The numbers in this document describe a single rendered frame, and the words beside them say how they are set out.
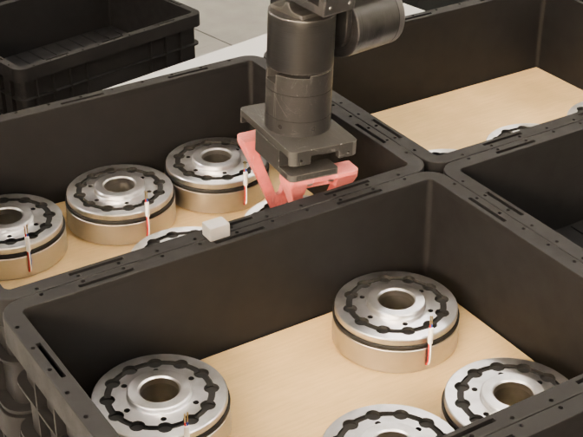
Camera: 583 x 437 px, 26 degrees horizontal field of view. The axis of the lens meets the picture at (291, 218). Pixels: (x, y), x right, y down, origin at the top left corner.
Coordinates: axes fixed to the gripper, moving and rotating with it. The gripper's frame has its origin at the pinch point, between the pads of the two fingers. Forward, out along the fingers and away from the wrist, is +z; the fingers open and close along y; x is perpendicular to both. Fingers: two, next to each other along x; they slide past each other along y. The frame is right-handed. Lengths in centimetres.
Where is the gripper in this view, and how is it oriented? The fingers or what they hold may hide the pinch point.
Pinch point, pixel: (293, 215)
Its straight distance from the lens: 114.0
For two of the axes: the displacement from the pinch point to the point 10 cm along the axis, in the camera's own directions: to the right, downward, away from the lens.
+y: -4.6, -4.5, 7.7
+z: -0.4, 8.7, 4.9
